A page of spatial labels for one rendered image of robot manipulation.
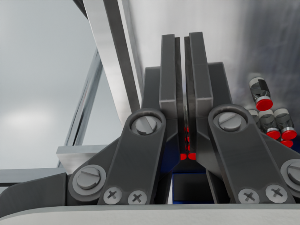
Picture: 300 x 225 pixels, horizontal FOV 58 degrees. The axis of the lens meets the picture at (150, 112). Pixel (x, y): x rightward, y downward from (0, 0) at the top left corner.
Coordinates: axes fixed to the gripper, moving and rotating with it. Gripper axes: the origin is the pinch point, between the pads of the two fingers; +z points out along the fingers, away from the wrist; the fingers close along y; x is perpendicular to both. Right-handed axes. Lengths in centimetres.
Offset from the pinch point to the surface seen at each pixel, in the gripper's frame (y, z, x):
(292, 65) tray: 14.4, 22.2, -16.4
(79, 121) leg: -31, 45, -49
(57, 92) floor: -75, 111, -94
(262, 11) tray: 9.3, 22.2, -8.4
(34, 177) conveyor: -36, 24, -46
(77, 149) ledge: -21.3, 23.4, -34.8
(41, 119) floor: -95, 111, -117
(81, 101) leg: -32, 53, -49
